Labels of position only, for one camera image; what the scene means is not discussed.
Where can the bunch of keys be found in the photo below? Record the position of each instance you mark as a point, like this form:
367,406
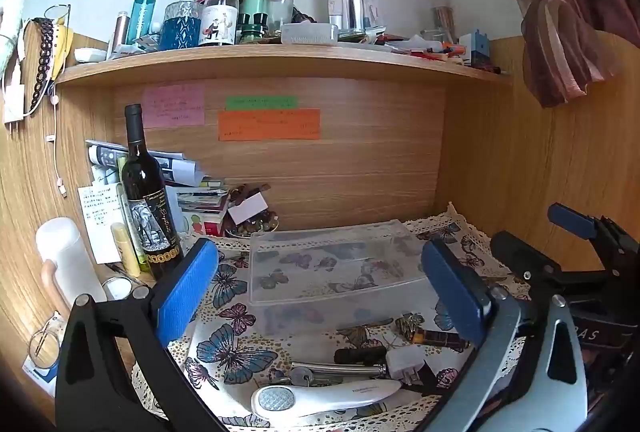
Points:
300,377

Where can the yellow lip balm tube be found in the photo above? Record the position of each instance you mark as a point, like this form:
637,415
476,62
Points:
127,252

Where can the silver tube bottle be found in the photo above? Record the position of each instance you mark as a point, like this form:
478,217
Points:
121,32

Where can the rolled magazine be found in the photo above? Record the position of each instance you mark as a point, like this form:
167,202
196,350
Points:
175,164

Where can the tall teal bottle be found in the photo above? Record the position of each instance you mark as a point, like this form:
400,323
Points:
140,17

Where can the green sticky note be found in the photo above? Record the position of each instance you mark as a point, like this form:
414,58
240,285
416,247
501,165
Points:
260,102

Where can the glass bottle blue liquid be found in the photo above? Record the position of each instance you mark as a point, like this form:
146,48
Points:
180,27

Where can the small white case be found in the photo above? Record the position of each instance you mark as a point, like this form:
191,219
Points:
90,55

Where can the thin frame eyeglasses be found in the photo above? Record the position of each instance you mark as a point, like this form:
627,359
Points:
52,9

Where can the white charger plug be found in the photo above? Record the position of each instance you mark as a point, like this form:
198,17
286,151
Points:
402,359

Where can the dark green ink bottle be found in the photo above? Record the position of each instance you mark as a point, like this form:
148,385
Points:
251,32

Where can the packaged razor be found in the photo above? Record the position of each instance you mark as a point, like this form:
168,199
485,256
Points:
350,4

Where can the brown striped curtain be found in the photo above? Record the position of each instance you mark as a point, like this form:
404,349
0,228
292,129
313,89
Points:
565,12

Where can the pink sticky note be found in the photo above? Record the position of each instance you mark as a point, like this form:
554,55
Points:
172,107

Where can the silver metal rod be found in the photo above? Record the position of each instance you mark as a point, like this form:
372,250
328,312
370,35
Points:
350,368

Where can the butterfly print tablecloth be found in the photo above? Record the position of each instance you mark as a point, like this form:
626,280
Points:
240,347

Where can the white fuzzy towel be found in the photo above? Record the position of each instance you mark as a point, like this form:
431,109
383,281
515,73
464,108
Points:
11,27

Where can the orange sticky note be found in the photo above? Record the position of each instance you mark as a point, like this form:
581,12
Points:
270,124

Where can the glass jar with sticks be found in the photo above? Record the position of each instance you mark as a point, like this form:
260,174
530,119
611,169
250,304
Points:
442,24

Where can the dark brown small bottle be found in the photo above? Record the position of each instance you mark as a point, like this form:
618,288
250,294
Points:
442,338

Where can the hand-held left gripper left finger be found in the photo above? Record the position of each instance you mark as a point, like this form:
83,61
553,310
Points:
185,292

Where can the clear perfume bottle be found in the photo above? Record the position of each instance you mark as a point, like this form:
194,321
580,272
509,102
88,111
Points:
280,4

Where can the bowl of beads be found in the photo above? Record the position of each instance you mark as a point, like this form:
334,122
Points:
255,227

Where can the white handheld device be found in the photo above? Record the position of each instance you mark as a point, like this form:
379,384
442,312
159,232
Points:
310,399

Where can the wooden shelf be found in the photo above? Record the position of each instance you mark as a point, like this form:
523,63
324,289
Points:
280,62

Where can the pile of pens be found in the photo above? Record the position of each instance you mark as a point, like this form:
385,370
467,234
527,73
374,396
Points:
430,52

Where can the white wall adapter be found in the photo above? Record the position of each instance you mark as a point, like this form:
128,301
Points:
14,104

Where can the white thermos mug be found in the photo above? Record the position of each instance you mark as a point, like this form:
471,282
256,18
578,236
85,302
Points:
70,257

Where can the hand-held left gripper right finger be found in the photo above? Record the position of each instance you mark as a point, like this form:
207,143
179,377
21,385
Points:
452,292

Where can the black cylinder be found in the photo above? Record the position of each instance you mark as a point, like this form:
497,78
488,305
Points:
357,355

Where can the yellow paper tag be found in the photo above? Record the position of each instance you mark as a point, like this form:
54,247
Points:
62,47

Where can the blue and white card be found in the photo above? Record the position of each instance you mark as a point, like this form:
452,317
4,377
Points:
40,377

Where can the dark wine bottle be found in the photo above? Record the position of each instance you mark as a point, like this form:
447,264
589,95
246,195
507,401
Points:
150,212

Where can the blue pencil sharpener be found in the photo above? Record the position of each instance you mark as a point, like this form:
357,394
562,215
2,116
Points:
477,49

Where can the small gold ornament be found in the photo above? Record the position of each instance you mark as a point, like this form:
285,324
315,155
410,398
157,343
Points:
409,324

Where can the clear plastic container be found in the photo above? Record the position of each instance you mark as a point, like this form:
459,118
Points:
340,262

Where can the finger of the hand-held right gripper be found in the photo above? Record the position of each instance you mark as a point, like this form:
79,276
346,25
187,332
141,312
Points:
525,254
570,219

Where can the stack of books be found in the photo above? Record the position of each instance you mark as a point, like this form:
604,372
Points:
200,212

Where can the round tin lid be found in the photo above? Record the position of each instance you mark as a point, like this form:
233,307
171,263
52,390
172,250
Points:
117,288

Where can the white handwritten paper note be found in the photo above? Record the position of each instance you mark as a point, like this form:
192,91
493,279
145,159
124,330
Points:
97,222

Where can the white brush box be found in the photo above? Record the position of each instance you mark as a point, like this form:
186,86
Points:
307,34

